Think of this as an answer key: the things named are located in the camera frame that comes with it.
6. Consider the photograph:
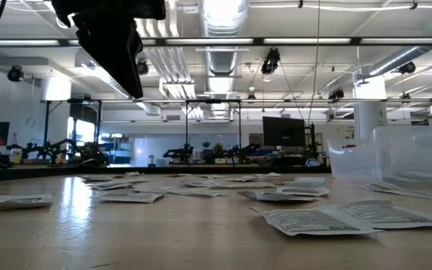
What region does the white rectangular ceiling duct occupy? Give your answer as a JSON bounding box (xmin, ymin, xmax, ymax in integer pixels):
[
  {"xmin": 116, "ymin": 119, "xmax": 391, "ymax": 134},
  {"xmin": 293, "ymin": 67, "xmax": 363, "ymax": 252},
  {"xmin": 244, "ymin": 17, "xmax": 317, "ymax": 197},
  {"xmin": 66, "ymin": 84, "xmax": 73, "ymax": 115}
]
[{"xmin": 73, "ymin": 50, "xmax": 163, "ymax": 116}]

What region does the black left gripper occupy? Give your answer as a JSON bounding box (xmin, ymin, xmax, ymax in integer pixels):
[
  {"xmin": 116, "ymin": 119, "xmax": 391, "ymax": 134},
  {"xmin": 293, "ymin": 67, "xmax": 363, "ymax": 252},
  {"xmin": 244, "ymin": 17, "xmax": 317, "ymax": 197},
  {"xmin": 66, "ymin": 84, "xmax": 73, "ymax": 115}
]
[{"xmin": 50, "ymin": 0, "xmax": 167, "ymax": 100}]

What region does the blue storage shelf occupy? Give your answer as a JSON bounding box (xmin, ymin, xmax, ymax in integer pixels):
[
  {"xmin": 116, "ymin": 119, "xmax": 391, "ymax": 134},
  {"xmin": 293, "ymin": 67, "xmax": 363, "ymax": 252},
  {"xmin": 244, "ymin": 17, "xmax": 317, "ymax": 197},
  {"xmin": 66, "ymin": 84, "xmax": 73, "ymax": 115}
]
[{"xmin": 101, "ymin": 133, "xmax": 134, "ymax": 165}]

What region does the white round pillar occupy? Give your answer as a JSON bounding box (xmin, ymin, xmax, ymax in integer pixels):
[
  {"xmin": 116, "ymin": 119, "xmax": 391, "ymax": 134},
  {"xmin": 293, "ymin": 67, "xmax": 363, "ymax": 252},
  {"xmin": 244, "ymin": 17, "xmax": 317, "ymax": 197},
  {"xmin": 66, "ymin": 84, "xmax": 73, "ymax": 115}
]
[{"xmin": 352, "ymin": 76, "xmax": 389, "ymax": 140}]

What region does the black overhead light bar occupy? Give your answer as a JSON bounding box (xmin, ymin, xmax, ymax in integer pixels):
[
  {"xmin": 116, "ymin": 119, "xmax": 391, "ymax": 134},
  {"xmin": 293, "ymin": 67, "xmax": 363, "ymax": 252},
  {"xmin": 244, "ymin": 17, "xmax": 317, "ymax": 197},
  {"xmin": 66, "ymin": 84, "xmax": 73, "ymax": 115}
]
[{"xmin": 0, "ymin": 36, "xmax": 432, "ymax": 47}]

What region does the black metal rig frame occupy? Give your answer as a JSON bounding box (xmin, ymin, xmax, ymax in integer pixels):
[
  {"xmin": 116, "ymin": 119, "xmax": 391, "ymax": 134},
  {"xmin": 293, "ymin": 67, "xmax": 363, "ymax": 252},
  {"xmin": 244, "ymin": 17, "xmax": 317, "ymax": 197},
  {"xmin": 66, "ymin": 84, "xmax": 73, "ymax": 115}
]
[{"xmin": 0, "ymin": 166, "xmax": 332, "ymax": 184}]

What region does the black computer monitor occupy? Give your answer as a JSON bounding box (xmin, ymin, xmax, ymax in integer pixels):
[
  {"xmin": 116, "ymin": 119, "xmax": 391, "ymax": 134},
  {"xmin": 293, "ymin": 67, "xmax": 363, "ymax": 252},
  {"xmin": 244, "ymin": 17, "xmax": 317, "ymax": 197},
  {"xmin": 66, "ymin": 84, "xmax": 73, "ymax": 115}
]
[{"xmin": 262, "ymin": 115, "xmax": 307, "ymax": 148}]

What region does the silver ventilation duct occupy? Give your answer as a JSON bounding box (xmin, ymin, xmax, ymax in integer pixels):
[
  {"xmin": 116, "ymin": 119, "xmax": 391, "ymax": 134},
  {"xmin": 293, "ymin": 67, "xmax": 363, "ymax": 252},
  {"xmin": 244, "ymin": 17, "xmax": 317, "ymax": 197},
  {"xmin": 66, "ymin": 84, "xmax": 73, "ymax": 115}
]
[
  {"xmin": 196, "ymin": 0, "xmax": 251, "ymax": 119},
  {"xmin": 365, "ymin": 16, "xmax": 432, "ymax": 78}
]

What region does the black metal workstation frame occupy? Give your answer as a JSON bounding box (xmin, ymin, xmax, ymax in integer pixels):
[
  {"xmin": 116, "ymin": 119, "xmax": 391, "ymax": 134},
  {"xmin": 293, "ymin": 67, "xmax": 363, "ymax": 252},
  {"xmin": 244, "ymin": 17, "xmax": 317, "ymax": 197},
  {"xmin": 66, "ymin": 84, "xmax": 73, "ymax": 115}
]
[
  {"xmin": 42, "ymin": 97, "xmax": 104, "ymax": 161},
  {"xmin": 184, "ymin": 98, "xmax": 243, "ymax": 155}
]

